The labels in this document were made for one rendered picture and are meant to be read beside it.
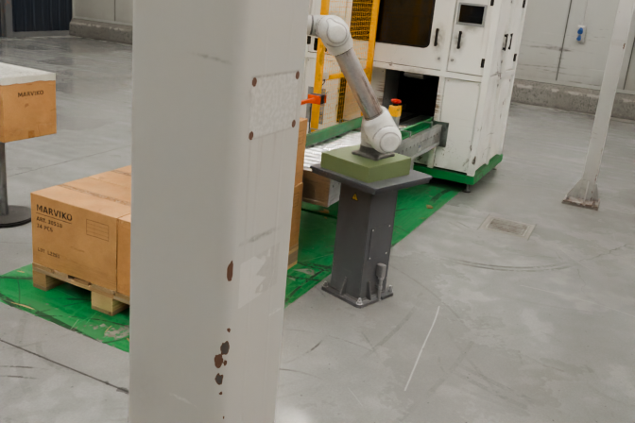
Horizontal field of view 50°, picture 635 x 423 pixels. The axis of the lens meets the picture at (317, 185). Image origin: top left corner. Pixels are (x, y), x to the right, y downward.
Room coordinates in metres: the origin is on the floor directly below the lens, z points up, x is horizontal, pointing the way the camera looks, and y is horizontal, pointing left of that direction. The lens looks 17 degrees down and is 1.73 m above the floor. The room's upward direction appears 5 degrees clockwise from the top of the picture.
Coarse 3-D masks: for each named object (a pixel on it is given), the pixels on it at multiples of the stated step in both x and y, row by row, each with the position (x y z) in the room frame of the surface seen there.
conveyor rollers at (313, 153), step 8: (360, 128) 5.81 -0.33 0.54; (400, 128) 5.95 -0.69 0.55; (336, 136) 5.41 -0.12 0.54; (344, 136) 5.48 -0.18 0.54; (352, 136) 5.46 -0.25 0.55; (360, 136) 5.51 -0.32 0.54; (312, 144) 5.01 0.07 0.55; (320, 144) 5.07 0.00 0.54; (328, 144) 5.06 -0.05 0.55; (336, 144) 5.11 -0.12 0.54; (344, 144) 5.18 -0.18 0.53; (352, 144) 5.16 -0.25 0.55; (312, 152) 4.80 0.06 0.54; (320, 152) 4.86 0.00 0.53; (304, 160) 4.53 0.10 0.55; (312, 160) 4.59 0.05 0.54; (320, 160) 4.58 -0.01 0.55
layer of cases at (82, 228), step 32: (32, 192) 3.36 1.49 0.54; (64, 192) 3.41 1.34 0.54; (96, 192) 3.46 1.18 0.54; (128, 192) 3.50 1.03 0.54; (32, 224) 3.35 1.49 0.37; (64, 224) 3.25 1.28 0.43; (96, 224) 3.15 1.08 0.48; (128, 224) 3.06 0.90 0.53; (64, 256) 3.25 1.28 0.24; (96, 256) 3.15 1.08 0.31; (128, 256) 3.06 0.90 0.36; (128, 288) 3.06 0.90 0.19
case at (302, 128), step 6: (300, 120) 3.94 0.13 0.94; (306, 120) 3.99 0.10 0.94; (300, 126) 3.92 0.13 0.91; (306, 126) 4.00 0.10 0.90; (300, 132) 3.93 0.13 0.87; (306, 132) 4.01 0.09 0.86; (300, 138) 3.94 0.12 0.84; (300, 144) 3.94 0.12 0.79; (300, 150) 3.95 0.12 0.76; (300, 156) 3.96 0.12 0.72; (300, 162) 3.97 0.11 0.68; (300, 168) 3.97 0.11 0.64; (300, 174) 3.98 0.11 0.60; (300, 180) 3.99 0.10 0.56
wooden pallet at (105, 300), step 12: (288, 252) 3.89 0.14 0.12; (36, 264) 3.34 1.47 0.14; (288, 264) 3.90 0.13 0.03; (36, 276) 3.34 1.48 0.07; (48, 276) 3.33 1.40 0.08; (60, 276) 3.26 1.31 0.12; (48, 288) 3.32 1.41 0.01; (84, 288) 3.19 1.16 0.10; (96, 288) 3.15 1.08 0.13; (96, 300) 3.15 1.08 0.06; (108, 300) 3.12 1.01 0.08; (120, 300) 3.08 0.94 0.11; (108, 312) 3.12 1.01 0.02
